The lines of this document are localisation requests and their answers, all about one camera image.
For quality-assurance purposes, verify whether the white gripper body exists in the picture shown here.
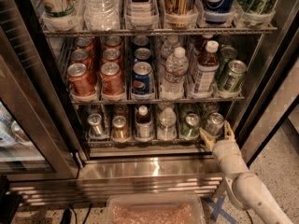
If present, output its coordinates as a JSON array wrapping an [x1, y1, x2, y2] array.
[[212, 140, 249, 179]]

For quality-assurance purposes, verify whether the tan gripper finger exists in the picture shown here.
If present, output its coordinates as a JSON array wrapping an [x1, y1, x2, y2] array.
[[224, 120, 235, 141], [199, 128, 216, 151]]

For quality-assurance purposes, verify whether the silver green 7up can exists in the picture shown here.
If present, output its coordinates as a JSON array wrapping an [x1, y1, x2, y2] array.
[[204, 112, 224, 136]]

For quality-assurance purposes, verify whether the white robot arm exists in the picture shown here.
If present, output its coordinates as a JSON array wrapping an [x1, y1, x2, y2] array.
[[199, 120, 293, 224]]

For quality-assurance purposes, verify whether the green can bottom shelf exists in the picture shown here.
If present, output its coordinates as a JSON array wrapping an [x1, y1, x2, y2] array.
[[180, 113, 200, 139]]

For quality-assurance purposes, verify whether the clear water bottle bottom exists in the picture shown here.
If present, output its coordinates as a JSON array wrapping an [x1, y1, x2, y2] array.
[[157, 107, 177, 141]]

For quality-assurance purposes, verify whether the clear water bottle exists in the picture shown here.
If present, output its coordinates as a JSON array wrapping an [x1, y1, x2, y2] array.
[[157, 107, 177, 141], [162, 47, 189, 100]]

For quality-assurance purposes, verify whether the green can middle front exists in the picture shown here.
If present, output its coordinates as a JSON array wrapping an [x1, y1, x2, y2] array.
[[218, 60, 247, 92]]

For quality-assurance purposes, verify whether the brown tea bottle bottom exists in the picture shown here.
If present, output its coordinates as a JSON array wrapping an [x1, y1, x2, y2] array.
[[135, 105, 153, 140]]

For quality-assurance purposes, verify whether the brown tea bottle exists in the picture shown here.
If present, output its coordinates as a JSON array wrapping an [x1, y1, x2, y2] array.
[[192, 40, 220, 93], [135, 105, 153, 140]]

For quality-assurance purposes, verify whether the gold can bottom shelf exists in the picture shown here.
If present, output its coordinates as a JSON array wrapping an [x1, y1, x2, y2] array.
[[112, 116, 129, 141]]

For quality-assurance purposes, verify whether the blue pepsi can front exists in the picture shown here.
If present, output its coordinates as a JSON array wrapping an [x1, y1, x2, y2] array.
[[133, 62, 153, 95]]

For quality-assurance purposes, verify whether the blue pepsi can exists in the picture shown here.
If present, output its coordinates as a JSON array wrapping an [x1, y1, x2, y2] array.
[[133, 62, 153, 95], [134, 48, 152, 63]]

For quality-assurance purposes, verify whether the red can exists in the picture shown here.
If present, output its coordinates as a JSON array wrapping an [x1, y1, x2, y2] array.
[[100, 63, 124, 95], [67, 63, 95, 96]]

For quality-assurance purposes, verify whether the silver can bottom shelf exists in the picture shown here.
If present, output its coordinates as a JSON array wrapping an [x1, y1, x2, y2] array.
[[87, 114, 104, 136]]

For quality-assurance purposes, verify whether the stainless steel display fridge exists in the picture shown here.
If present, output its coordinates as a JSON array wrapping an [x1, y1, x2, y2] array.
[[0, 0, 298, 205]]

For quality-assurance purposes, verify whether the red can second row right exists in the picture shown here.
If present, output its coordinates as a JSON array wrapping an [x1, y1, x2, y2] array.
[[102, 49, 122, 64]]

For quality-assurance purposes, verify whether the red can second row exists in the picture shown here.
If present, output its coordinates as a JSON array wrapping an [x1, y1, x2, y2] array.
[[71, 49, 92, 67], [102, 49, 122, 64]]

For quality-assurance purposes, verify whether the red can front left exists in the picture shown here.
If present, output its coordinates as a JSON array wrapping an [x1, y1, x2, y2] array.
[[67, 63, 95, 96]]

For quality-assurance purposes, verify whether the red can second row left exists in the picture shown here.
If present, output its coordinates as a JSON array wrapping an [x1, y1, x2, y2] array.
[[71, 49, 92, 67]]

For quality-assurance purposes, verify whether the glass fridge door left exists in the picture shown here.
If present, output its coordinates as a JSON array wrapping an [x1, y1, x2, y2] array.
[[0, 28, 78, 182]]

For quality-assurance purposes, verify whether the blue tape cross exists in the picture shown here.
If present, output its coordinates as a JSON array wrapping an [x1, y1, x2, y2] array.
[[204, 194, 236, 224]]

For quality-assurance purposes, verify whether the clear water bottle middle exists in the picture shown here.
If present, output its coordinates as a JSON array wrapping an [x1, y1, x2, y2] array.
[[162, 47, 189, 100]]

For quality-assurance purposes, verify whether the brown tea bottle middle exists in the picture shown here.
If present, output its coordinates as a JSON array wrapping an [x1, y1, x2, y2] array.
[[192, 40, 220, 93]]

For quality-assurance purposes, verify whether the clear plastic bin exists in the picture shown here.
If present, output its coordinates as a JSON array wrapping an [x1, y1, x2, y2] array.
[[107, 193, 206, 224]]

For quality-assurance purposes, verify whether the large water bottle top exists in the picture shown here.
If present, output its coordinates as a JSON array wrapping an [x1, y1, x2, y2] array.
[[83, 0, 120, 31]]

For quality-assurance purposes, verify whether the black power cable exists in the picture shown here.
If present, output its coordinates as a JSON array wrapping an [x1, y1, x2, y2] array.
[[246, 209, 255, 224]]

